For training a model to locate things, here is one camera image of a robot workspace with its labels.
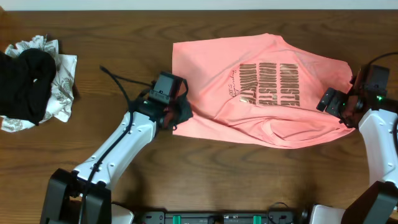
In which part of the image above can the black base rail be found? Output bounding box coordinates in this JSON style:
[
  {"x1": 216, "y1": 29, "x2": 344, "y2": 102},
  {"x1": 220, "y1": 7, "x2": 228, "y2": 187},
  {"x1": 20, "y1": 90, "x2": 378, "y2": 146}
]
[{"x1": 134, "y1": 211, "x2": 299, "y2": 224}]

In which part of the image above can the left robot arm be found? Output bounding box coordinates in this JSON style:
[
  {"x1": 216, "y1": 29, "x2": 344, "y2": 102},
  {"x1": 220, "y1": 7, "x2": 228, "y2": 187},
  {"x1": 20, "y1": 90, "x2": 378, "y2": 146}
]
[{"x1": 40, "y1": 95, "x2": 193, "y2": 224}]

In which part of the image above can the white floral patterned cloth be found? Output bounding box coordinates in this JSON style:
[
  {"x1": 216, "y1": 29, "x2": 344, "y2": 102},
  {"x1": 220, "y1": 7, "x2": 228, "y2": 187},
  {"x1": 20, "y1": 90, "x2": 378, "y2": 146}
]
[{"x1": 1, "y1": 35, "x2": 77, "y2": 133}]

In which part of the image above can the black garment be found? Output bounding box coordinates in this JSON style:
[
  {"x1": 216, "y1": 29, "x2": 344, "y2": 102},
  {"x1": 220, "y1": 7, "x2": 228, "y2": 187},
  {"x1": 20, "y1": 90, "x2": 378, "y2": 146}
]
[{"x1": 1, "y1": 49, "x2": 57, "y2": 126}]

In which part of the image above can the pink printed t-shirt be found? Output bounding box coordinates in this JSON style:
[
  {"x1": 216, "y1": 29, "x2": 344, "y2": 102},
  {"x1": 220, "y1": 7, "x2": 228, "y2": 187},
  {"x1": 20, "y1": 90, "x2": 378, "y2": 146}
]
[{"x1": 172, "y1": 34, "x2": 352, "y2": 149}]

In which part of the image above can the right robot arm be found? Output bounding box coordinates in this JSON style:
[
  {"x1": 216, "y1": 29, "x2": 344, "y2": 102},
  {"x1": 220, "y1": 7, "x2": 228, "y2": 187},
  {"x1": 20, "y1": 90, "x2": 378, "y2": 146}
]
[{"x1": 309, "y1": 88, "x2": 397, "y2": 224}]

